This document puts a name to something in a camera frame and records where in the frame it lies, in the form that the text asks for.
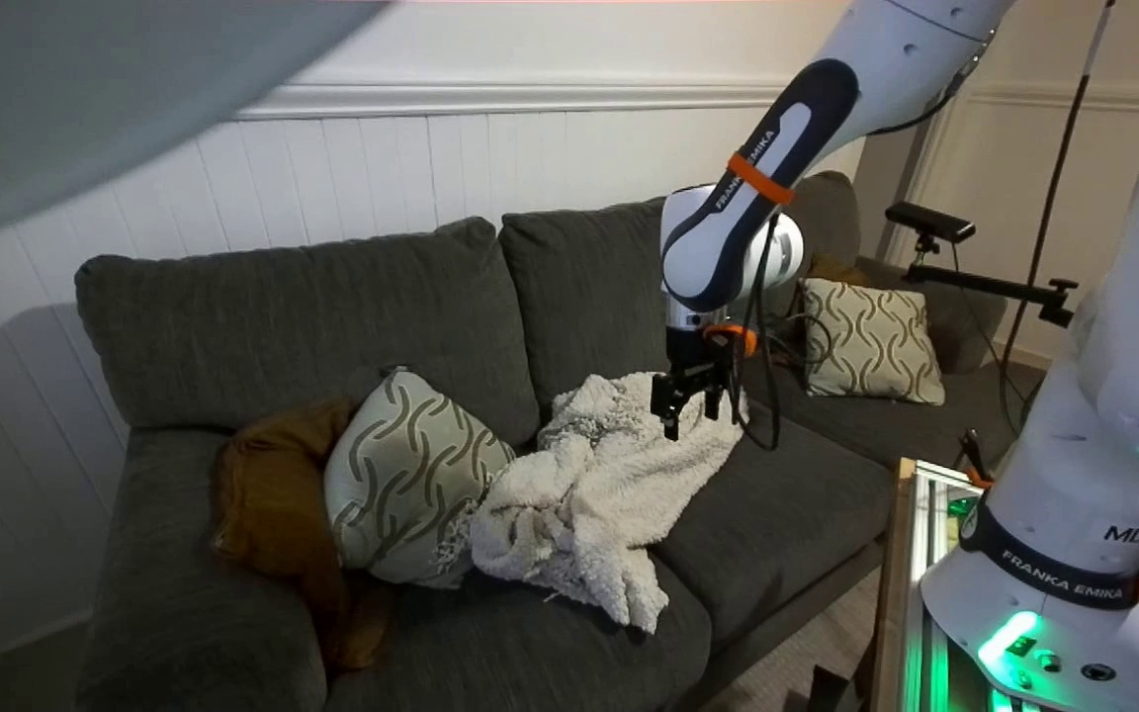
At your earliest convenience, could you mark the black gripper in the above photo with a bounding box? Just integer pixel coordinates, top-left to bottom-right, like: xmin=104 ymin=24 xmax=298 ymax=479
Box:
xmin=652 ymin=326 xmax=753 ymax=442

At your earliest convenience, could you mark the white fleece blanket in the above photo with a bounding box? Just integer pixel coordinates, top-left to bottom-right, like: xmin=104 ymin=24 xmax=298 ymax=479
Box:
xmin=467 ymin=374 xmax=749 ymax=637

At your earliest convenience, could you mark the mustard brown throw blanket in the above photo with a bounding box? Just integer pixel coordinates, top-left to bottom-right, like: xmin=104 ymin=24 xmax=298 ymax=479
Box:
xmin=211 ymin=395 xmax=396 ymax=676

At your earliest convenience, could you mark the dark grey fabric sofa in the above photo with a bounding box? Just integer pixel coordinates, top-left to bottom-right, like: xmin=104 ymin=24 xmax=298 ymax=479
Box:
xmin=72 ymin=171 xmax=1048 ymax=712

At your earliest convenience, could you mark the narrow grey sofa back cushion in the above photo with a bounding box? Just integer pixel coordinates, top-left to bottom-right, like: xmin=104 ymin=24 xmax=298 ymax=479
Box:
xmin=497 ymin=193 xmax=679 ymax=417

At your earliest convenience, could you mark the beige wave-patterned pillow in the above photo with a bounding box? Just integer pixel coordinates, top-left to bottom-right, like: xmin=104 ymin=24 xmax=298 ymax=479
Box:
xmin=801 ymin=275 xmax=951 ymax=411
xmin=321 ymin=364 xmax=521 ymax=595

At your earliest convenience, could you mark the small grey sofa back cushion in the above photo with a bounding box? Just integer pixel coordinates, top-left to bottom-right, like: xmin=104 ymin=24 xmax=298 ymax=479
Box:
xmin=782 ymin=171 xmax=866 ymax=284

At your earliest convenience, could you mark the wide grey sofa back cushion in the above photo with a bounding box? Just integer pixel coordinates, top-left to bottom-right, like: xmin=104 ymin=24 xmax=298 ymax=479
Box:
xmin=72 ymin=215 xmax=541 ymax=446

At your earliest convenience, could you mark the blurred grey rounded object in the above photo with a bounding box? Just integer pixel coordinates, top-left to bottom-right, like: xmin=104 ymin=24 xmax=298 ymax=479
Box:
xmin=0 ymin=0 xmax=396 ymax=256

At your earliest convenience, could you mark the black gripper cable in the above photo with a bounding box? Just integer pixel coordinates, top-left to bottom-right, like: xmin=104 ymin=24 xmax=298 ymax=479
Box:
xmin=739 ymin=215 xmax=793 ymax=457

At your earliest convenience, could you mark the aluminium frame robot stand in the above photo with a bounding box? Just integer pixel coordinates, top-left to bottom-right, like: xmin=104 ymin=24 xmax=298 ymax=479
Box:
xmin=876 ymin=457 xmax=996 ymax=712

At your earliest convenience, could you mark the black camera on mount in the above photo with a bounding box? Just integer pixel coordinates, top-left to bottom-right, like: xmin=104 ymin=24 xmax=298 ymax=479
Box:
xmin=881 ymin=198 xmax=980 ymax=256

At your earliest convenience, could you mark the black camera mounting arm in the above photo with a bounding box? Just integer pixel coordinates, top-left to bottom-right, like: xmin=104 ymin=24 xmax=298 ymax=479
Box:
xmin=907 ymin=256 xmax=1083 ymax=332

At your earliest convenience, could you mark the thin black hanging cable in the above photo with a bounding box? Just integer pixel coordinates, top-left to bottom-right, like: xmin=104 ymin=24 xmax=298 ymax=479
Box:
xmin=996 ymin=0 xmax=1120 ymax=400

